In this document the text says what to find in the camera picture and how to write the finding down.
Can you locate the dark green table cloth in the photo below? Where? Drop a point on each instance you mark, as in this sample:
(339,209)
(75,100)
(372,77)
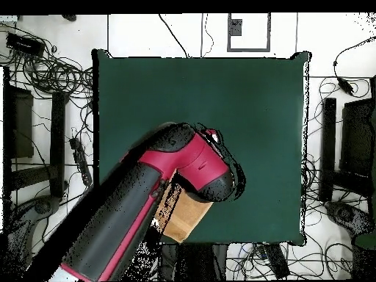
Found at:
(235,94)

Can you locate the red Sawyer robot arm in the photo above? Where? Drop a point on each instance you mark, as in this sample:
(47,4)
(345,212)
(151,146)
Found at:
(188,158)

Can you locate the black power adapter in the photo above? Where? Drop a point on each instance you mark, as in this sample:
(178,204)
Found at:
(346,85)

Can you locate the tan terry towel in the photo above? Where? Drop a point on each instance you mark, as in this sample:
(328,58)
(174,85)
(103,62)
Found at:
(188,214)

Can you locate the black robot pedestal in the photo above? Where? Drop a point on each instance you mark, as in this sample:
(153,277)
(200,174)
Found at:
(194,261)

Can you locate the black flat panel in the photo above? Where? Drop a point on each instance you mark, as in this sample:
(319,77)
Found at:
(23,123)
(357,138)

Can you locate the black upright bar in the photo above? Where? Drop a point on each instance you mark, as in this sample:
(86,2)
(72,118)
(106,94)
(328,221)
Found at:
(328,147)
(58,141)

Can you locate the black power strip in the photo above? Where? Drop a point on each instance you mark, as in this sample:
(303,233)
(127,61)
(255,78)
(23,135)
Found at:
(80,161)

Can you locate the black electronics box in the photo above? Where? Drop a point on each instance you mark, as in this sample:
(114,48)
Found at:
(25,44)

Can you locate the black power brick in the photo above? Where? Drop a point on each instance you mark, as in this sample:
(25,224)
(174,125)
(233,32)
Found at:
(277,260)

